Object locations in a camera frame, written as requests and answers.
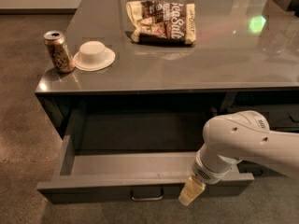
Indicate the gold soda can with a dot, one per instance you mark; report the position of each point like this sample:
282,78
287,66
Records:
60,55

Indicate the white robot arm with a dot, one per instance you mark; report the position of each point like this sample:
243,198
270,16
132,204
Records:
233,138

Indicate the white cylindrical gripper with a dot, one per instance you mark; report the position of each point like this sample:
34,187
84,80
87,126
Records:
206,173

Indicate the white upturned plastic bowl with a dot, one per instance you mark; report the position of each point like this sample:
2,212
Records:
93,56

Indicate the brown sea salt snack bag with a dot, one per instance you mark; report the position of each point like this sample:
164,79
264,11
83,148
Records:
161,20

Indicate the dark grey drawer cabinet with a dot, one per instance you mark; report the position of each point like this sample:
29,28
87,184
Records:
246,55

